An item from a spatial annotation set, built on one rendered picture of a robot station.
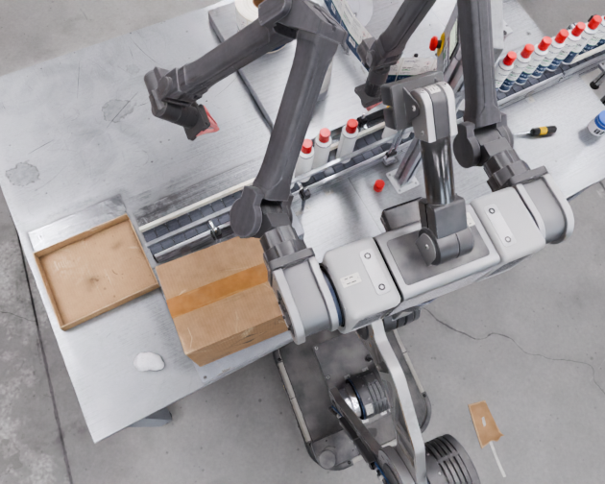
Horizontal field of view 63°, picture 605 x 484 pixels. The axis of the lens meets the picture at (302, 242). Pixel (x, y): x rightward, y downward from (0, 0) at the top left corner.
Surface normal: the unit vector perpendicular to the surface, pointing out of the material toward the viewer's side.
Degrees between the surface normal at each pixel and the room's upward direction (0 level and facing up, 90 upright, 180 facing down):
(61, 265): 0
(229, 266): 0
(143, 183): 0
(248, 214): 51
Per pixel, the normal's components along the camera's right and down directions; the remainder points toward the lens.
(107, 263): 0.07, -0.35
